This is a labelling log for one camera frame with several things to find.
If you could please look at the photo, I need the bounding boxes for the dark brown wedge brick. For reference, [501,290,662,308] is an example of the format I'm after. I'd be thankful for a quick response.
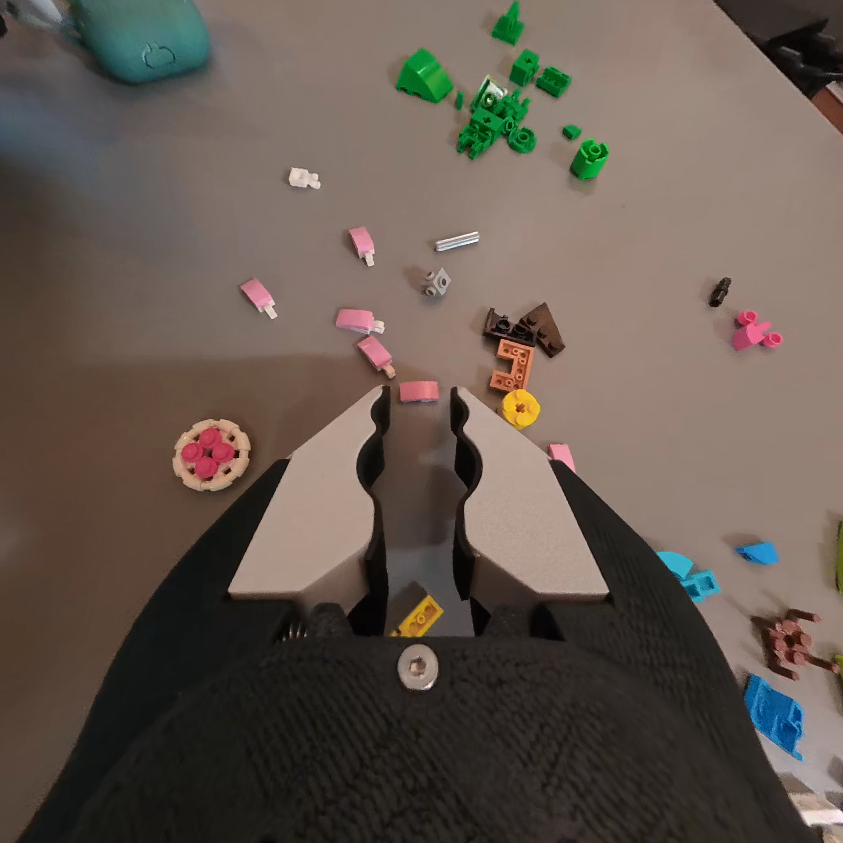
[522,302,567,360]

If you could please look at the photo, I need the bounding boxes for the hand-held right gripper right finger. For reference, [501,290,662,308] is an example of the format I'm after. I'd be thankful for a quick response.
[450,386,611,638]

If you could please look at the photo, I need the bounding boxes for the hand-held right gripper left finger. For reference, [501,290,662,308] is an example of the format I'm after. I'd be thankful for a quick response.
[227,386,393,638]

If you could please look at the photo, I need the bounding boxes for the yellow plate brick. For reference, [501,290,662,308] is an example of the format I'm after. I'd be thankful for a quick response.
[390,593,445,638]

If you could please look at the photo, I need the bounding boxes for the brown flower-shaped brick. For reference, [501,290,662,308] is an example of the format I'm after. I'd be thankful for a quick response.
[751,609,840,681]

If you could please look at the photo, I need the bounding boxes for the black studded plate brick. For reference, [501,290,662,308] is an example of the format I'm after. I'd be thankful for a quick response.
[483,306,537,345]

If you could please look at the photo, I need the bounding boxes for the teal arch brick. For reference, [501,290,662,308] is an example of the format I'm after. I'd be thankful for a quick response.
[655,550,722,603]

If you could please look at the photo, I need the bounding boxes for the magenta toy brick piece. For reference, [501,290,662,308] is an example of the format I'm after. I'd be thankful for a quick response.
[731,310,785,353]

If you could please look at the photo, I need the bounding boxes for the grey desk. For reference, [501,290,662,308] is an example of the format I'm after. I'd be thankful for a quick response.
[0,0,843,843]

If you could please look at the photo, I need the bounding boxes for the round white plate magenta studs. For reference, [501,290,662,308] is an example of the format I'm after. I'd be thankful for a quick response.
[173,418,252,494]

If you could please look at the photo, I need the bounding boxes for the group of green toy bricks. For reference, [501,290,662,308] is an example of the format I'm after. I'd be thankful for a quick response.
[395,0,610,182]

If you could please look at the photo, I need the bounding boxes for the orange bracket brick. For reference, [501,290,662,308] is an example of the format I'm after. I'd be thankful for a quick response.
[489,339,533,394]

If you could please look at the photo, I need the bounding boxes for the yellow round brick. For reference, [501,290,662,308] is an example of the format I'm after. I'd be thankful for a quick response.
[497,389,542,430]

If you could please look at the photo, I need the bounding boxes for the teal case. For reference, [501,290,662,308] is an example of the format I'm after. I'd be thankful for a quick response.
[66,0,213,85]

